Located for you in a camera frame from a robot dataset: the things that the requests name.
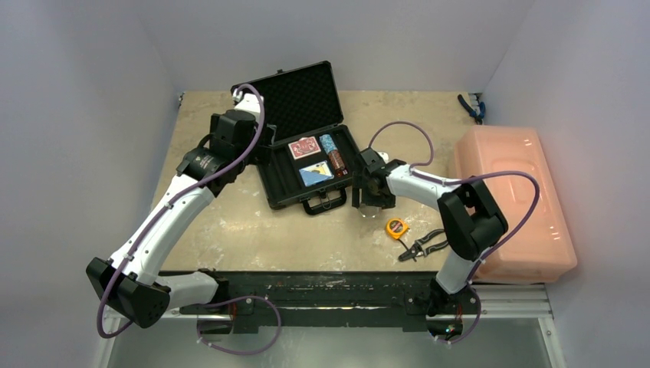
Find clear round disc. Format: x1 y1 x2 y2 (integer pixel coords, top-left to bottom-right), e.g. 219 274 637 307
359 206 381 219

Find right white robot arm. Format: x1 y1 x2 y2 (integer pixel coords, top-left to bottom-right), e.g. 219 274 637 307
353 148 509 312

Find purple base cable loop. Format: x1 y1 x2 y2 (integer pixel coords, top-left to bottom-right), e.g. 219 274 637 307
195 295 284 357

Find yellow tape measure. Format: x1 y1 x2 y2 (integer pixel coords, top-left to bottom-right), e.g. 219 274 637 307
386 218 409 240

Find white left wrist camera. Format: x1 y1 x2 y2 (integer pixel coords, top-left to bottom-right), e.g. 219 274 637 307
232 90 264 120

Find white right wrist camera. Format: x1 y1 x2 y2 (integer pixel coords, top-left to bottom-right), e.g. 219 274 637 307
377 151 390 163

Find black table front rail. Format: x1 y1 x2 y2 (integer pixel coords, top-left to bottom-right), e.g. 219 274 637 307
179 271 481 340

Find black poker set case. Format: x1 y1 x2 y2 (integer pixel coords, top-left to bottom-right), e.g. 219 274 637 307
250 61 359 215

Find blue playing card deck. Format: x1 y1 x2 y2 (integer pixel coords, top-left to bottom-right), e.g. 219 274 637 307
298 161 334 187

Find orange translucent storage bin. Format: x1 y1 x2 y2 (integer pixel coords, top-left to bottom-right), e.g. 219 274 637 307
451 125 579 284

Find red playing card deck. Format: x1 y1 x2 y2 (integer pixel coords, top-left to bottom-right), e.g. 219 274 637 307
287 136 322 160

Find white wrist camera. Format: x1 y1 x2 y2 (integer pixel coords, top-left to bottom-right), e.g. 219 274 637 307
377 151 390 163
232 90 264 120

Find blue poker chip stack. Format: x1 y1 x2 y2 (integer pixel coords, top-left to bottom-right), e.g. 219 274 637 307
319 134 336 151

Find blue handled pliers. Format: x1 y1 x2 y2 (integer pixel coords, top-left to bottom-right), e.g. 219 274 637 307
457 94 486 125

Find aluminium frame rails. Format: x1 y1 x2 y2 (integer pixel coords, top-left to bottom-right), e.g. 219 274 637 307
94 284 567 368

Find black wire stripper pliers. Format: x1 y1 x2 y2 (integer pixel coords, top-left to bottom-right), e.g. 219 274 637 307
397 228 449 262

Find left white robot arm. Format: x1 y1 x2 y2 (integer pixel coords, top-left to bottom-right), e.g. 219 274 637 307
86 108 265 339

